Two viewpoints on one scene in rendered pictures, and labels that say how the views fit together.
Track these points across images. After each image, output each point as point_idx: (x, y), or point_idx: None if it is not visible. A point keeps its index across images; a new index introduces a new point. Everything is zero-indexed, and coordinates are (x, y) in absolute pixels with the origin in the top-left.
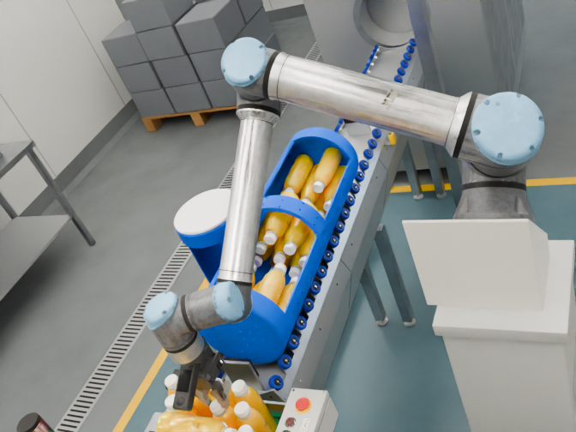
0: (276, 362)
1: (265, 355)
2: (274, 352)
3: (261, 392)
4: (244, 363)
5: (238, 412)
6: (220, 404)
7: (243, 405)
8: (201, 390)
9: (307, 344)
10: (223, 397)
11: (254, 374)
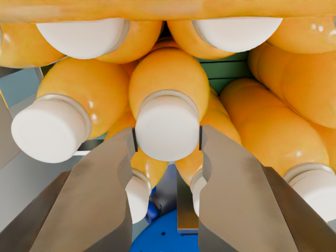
0: (176, 204)
1: (174, 228)
2: (150, 237)
3: (172, 163)
4: (187, 229)
5: (33, 117)
6: (119, 143)
7: (38, 147)
8: (212, 238)
9: (147, 224)
10: (39, 194)
11: (177, 200)
